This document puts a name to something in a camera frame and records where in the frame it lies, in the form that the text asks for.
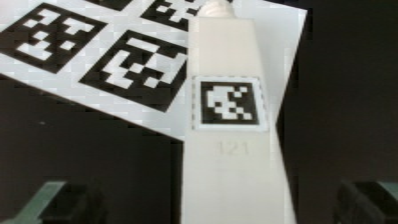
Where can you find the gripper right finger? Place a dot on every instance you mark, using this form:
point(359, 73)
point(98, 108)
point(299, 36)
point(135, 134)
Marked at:
point(366, 203)

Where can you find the marker tag sheet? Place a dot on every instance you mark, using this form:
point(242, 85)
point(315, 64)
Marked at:
point(98, 51)

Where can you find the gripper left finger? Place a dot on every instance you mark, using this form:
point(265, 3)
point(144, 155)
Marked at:
point(64, 204)

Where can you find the white desk leg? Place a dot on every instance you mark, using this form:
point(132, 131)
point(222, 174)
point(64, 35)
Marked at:
point(235, 184)

